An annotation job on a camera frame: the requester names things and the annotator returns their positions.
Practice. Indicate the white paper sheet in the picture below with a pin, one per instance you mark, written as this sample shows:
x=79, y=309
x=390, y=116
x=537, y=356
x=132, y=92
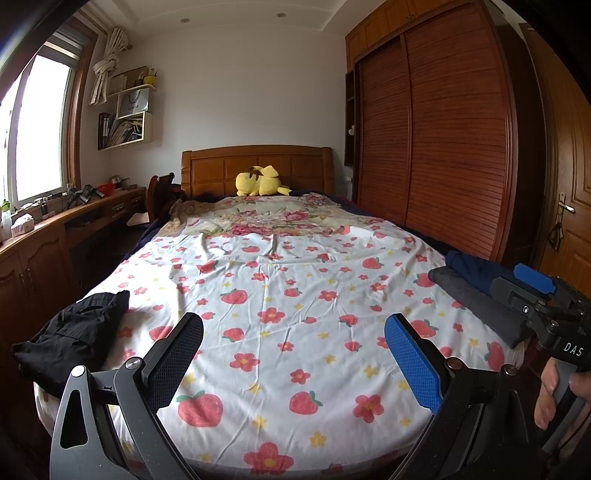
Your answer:
x=138, y=219

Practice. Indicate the beige floral quilt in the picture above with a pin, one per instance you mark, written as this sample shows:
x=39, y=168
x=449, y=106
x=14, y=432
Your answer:
x=281, y=214

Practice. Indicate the tied beige curtain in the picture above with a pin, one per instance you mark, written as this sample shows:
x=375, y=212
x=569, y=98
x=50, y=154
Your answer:
x=106, y=67

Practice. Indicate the white paper bag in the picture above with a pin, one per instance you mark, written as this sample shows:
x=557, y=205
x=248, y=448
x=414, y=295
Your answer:
x=133, y=102

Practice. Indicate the stack of books and papers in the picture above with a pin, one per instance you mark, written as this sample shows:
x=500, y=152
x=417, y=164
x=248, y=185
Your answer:
x=122, y=131

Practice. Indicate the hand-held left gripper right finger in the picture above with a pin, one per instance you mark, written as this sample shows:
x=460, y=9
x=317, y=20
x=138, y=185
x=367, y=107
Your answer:
x=413, y=364

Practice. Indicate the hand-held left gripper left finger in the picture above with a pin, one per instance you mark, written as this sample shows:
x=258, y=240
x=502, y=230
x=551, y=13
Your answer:
x=178, y=360

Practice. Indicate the folded grey garment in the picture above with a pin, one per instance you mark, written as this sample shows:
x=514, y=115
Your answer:
x=480, y=304

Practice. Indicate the brown cardboard board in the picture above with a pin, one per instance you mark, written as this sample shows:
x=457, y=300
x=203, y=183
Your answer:
x=124, y=81

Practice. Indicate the wooden slatted wardrobe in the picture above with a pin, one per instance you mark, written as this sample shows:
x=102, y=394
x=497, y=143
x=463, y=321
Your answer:
x=434, y=138

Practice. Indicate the wooden room door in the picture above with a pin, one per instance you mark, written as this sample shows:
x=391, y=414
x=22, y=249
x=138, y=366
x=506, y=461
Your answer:
x=561, y=138

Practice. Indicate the black double-breasted coat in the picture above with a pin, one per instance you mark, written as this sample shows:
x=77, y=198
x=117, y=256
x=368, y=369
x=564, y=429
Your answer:
x=74, y=332

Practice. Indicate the red bowl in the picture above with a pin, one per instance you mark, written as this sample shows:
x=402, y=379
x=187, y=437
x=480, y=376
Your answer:
x=106, y=188

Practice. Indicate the hanging key bunch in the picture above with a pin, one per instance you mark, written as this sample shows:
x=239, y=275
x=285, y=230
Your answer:
x=556, y=235

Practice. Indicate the folded navy garment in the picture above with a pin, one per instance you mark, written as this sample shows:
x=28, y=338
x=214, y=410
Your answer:
x=480, y=270

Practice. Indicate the wooden bed headboard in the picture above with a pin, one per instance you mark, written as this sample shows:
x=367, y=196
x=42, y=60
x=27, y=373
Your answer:
x=212, y=173

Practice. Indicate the white tissue box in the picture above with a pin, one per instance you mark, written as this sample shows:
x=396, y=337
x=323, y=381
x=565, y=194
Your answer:
x=22, y=226

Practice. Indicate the bed with floral sheet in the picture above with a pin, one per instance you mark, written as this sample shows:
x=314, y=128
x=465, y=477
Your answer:
x=286, y=295

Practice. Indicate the person's right hand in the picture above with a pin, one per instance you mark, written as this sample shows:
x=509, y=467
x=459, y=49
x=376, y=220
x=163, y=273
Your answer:
x=544, y=397

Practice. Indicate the wooden chair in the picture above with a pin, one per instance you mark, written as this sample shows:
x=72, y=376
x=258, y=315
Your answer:
x=159, y=196

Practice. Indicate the long wooden desk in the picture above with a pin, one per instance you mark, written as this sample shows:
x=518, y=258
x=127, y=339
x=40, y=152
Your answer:
x=41, y=267

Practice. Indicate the yellow plush toy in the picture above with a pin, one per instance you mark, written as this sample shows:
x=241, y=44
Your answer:
x=258, y=183

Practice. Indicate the dark open side shelf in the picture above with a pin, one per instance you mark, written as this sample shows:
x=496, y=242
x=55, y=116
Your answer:
x=352, y=115

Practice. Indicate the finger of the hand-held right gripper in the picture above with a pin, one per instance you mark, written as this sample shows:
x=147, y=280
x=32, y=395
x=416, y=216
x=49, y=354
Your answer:
x=533, y=277

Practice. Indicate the wood-framed window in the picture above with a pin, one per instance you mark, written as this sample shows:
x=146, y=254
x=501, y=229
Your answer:
x=39, y=129

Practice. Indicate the white wall shelf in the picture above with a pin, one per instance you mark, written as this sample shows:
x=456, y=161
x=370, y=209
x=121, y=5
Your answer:
x=156, y=127

